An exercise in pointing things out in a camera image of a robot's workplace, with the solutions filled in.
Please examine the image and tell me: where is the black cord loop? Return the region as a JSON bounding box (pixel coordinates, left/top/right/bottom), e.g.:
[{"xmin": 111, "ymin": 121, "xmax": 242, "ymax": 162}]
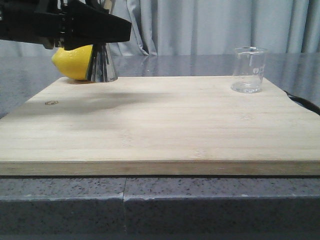
[{"xmin": 284, "ymin": 90, "xmax": 320, "ymax": 116}]

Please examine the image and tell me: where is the wooden cutting board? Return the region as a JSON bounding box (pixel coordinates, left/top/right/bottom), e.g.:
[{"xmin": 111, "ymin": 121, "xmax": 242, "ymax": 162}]
[{"xmin": 0, "ymin": 76, "xmax": 320, "ymax": 176}]

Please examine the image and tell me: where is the grey curtain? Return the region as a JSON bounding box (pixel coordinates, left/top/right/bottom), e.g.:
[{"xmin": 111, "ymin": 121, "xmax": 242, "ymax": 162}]
[{"xmin": 0, "ymin": 0, "xmax": 320, "ymax": 57}]

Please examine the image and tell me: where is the clear glass beaker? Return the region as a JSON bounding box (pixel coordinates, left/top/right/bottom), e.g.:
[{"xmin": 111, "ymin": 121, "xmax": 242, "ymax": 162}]
[{"xmin": 230, "ymin": 46, "xmax": 268, "ymax": 94}]

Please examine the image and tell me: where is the yellow lemon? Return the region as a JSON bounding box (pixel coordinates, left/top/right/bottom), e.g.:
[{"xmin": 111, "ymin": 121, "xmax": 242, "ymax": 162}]
[{"xmin": 51, "ymin": 45, "xmax": 93, "ymax": 81}]

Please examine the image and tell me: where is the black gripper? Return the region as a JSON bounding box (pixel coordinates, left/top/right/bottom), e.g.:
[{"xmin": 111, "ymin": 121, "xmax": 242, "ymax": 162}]
[{"xmin": 0, "ymin": 0, "xmax": 132, "ymax": 50}]

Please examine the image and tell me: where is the steel double jigger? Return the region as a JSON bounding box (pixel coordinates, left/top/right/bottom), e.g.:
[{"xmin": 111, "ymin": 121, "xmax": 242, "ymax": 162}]
[{"xmin": 85, "ymin": 0, "xmax": 118, "ymax": 83}]

